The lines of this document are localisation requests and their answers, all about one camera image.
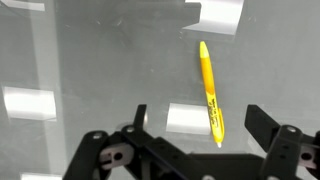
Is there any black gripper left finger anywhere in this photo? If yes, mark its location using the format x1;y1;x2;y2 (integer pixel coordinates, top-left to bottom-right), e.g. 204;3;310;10
63;104;187;180

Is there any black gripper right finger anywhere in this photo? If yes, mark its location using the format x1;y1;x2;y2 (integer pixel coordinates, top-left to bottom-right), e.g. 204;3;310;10
244;104;320;180

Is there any yellow pen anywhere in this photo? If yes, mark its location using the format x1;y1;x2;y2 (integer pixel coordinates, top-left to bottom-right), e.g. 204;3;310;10
199;41;225;148

